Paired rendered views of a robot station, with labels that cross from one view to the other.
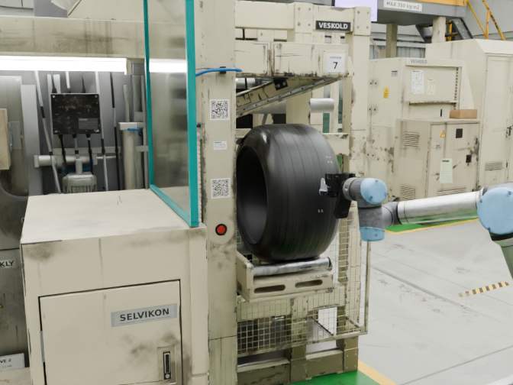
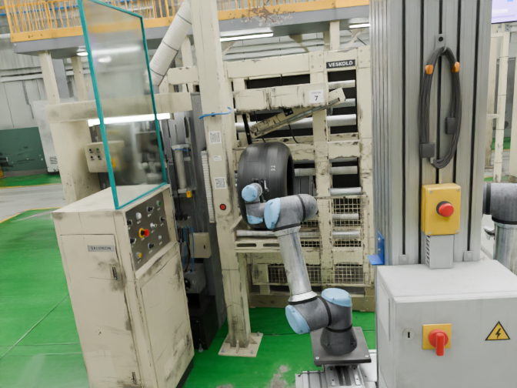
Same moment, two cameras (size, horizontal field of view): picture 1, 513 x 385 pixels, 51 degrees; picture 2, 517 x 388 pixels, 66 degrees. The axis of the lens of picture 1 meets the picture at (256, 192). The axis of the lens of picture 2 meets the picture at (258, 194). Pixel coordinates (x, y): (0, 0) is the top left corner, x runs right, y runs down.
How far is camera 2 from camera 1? 1.47 m
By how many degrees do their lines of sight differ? 33
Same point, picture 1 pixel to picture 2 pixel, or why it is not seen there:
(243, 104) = (264, 127)
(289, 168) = (245, 173)
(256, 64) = (258, 103)
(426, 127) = not seen: outside the picture
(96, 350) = (84, 260)
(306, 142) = (262, 156)
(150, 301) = (102, 242)
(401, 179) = not seen: outside the picture
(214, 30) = (207, 91)
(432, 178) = not seen: outside the picture
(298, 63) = (288, 99)
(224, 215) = (224, 199)
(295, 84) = (299, 111)
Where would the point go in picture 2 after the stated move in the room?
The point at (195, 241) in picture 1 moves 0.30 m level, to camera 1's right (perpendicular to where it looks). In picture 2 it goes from (118, 217) to (162, 223)
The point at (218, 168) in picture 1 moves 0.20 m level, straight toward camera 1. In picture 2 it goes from (218, 171) to (198, 178)
